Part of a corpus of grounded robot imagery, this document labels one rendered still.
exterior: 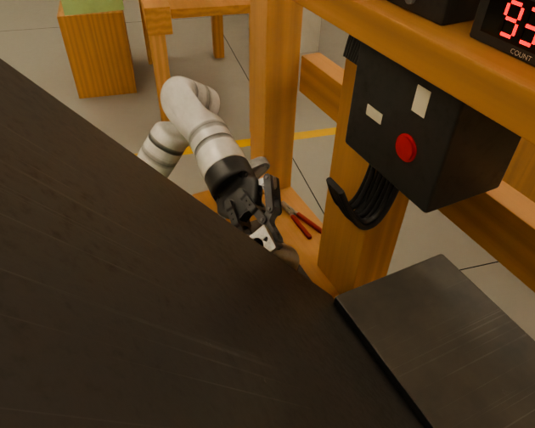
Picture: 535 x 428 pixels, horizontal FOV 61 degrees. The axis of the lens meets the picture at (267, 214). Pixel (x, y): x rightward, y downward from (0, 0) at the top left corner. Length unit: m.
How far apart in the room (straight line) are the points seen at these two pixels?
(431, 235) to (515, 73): 2.21
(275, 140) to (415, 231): 1.54
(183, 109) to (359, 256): 0.44
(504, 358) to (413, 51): 0.35
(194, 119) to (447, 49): 0.42
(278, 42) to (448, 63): 0.67
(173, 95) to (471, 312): 0.55
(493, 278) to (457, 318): 1.92
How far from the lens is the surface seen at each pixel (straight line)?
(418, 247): 2.52
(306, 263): 1.11
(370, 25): 0.55
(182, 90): 0.78
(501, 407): 0.56
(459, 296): 0.63
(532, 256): 0.74
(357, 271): 0.95
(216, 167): 0.68
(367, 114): 0.59
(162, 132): 0.82
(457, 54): 0.46
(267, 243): 0.61
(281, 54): 1.10
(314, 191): 2.74
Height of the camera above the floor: 1.69
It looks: 41 degrees down
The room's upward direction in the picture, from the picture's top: 2 degrees clockwise
